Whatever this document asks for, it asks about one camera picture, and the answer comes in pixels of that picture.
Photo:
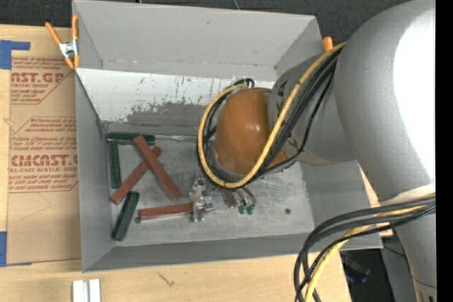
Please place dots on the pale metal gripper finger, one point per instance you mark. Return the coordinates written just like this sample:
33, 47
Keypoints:
201, 208
200, 184

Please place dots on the red-brown flat block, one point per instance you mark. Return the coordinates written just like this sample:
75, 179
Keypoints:
159, 169
163, 211
129, 184

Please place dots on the dark green flat block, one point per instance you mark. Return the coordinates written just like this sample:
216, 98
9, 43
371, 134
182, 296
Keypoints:
125, 215
114, 166
124, 136

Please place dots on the grey metal bin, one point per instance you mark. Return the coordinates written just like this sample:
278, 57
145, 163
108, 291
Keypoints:
198, 46

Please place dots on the brown cardboard board red print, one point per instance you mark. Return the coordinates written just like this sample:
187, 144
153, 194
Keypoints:
39, 208

